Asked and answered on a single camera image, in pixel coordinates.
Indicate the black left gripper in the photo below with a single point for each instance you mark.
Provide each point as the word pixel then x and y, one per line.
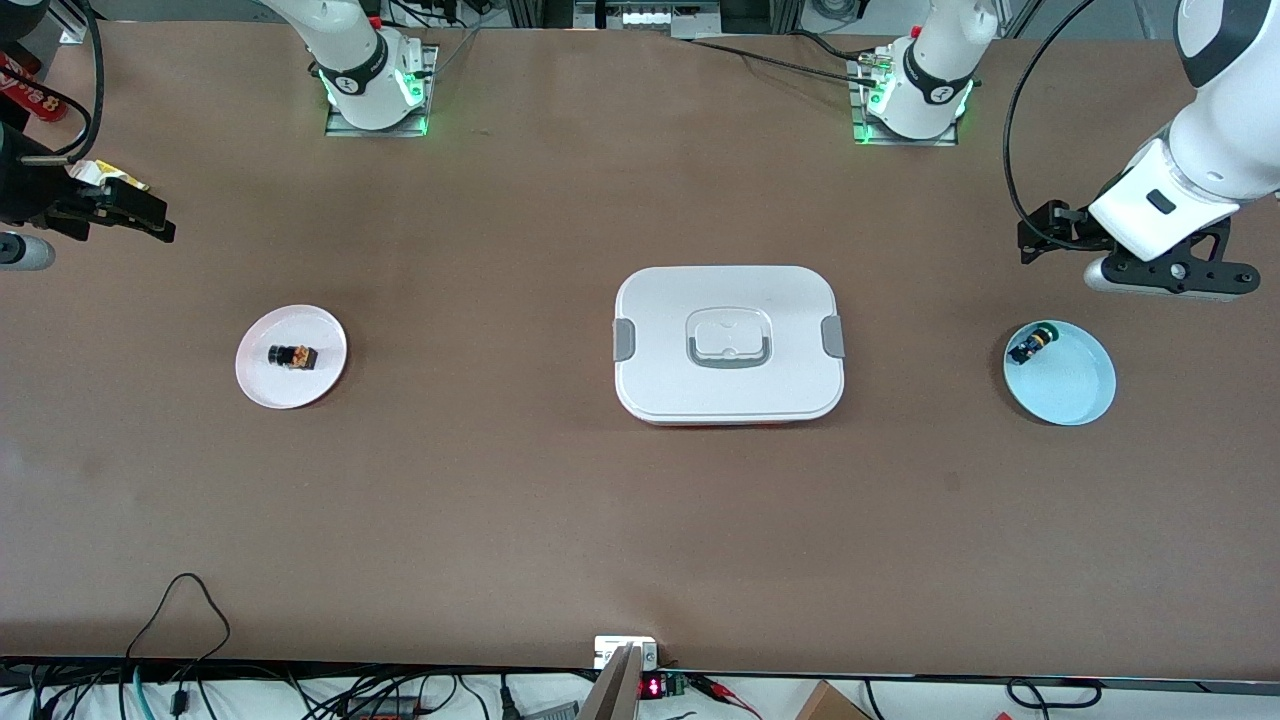
pixel 1070 231

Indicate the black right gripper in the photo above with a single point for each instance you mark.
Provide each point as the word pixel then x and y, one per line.
pixel 28 192

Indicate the orange push button switch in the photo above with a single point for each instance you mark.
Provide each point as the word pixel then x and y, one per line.
pixel 290 356

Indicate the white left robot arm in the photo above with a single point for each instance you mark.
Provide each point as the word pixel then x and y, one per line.
pixel 1220 150

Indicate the white lunch box grey clips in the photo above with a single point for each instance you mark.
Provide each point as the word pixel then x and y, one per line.
pixel 660 385

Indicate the brown cardboard box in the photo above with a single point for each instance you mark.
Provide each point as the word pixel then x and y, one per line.
pixel 825 705

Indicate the yellow white snack packet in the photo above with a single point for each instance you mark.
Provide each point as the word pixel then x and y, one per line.
pixel 110 172

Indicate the small blue black toy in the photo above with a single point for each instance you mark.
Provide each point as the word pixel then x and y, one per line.
pixel 1030 347

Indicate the red drink can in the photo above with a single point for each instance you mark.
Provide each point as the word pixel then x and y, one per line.
pixel 35 95

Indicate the light blue round plate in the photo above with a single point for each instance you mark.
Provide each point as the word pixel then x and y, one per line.
pixel 1070 385

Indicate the pink round plate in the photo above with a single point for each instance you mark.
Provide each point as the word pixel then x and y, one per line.
pixel 300 388

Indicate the white power strip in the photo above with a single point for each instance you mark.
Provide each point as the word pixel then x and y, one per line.
pixel 670 17

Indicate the red alligator clip lead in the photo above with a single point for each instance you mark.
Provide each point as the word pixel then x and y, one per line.
pixel 725 695

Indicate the red digit display module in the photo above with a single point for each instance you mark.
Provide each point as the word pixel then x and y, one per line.
pixel 652 687

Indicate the grey aluminium bar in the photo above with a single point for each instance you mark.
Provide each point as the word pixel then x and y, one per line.
pixel 612 695

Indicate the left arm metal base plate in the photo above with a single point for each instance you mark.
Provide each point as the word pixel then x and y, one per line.
pixel 900 142

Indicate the black left camera bracket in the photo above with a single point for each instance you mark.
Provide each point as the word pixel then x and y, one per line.
pixel 1200 272

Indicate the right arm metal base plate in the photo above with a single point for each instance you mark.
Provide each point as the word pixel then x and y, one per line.
pixel 345 131

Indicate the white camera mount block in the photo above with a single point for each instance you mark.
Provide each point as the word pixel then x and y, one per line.
pixel 608 648

